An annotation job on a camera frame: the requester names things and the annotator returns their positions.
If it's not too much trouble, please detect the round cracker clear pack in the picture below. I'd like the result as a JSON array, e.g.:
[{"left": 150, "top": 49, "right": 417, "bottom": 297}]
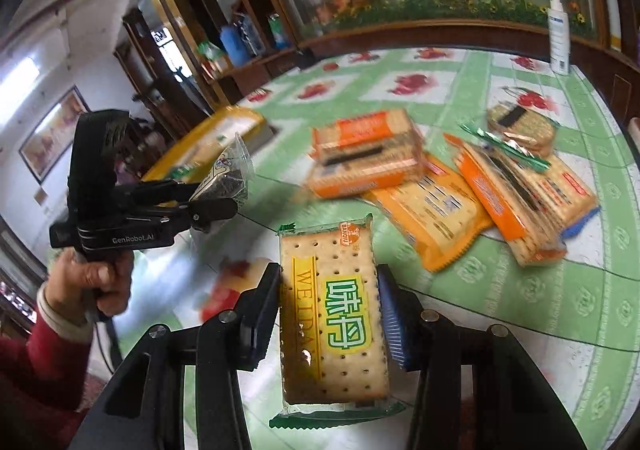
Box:
[{"left": 191, "top": 135, "right": 254, "bottom": 207}]

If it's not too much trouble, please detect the gold rimmed white tray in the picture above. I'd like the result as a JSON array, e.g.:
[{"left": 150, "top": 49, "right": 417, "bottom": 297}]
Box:
[{"left": 142, "top": 106, "right": 274, "bottom": 183}]

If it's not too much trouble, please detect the green yellow cracker pack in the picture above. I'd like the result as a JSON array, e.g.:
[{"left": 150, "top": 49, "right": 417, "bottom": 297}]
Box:
[{"left": 269, "top": 216, "right": 405, "bottom": 430}]

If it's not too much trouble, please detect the green square cracker pack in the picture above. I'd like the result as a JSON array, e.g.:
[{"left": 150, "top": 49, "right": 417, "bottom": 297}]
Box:
[{"left": 166, "top": 163, "right": 200, "bottom": 182}]

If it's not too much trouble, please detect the red sleeved left forearm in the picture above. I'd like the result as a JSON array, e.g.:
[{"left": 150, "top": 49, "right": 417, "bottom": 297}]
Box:
[{"left": 1, "top": 287, "right": 93, "bottom": 449}]

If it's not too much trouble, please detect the person's left hand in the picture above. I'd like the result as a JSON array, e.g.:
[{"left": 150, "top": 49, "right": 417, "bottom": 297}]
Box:
[{"left": 44, "top": 247, "right": 134, "bottom": 324}]

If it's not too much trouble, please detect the orange cracker pack middle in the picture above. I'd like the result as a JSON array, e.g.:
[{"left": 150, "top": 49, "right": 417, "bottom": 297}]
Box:
[{"left": 363, "top": 152, "right": 494, "bottom": 273}]

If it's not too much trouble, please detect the green snack bag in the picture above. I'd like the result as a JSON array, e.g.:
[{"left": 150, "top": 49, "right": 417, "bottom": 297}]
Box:
[{"left": 198, "top": 40, "right": 233, "bottom": 78}]

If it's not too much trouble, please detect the ceiling light panel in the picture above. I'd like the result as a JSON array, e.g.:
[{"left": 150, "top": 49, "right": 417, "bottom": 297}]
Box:
[{"left": 0, "top": 56, "right": 40, "bottom": 126}]

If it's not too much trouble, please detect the orange striped cracker pack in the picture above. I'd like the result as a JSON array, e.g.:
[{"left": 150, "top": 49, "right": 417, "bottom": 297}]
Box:
[{"left": 444, "top": 133, "right": 566, "bottom": 267}]

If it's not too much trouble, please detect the green fruit pattern tablecloth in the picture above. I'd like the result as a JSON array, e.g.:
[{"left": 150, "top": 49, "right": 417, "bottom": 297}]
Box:
[{"left": 116, "top": 48, "right": 639, "bottom": 449}]

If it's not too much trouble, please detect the orange cracker pack top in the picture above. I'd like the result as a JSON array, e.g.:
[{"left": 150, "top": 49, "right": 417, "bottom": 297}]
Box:
[{"left": 306, "top": 108, "right": 423, "bottom": 199}]

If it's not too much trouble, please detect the blue thermos jug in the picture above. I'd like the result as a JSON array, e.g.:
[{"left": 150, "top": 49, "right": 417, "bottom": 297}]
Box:
[{"left": 220, "top": 25, "right": 252, "bottom": 67}]

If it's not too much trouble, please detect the blue edged cracker pack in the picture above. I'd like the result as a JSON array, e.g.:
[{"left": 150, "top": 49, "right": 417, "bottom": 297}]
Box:
[{"left": 514, "top": 154, "right": 600, "bottom": 240}]

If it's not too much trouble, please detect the gold cracker pack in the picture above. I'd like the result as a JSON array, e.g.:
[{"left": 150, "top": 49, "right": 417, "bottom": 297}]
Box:
[{"left": 486, "top": 102, "right": 559, "bottom": 157}]

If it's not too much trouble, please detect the wooden cabinet counter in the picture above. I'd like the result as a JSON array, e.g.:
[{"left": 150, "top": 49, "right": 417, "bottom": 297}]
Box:
[{"left": 209, "top": 20, "right": 639, "bottom": 126}]

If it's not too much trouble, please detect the white spray bottle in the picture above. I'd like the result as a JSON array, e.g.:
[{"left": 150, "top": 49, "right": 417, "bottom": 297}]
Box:
[{"left": 548, "top": 0, "right": 570, "bottom": 75}]

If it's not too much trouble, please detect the framed wall painting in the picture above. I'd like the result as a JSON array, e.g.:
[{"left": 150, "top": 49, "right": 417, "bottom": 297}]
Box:
[{"left": 20, "top": 86, "right": 89, "bottom": 183}]

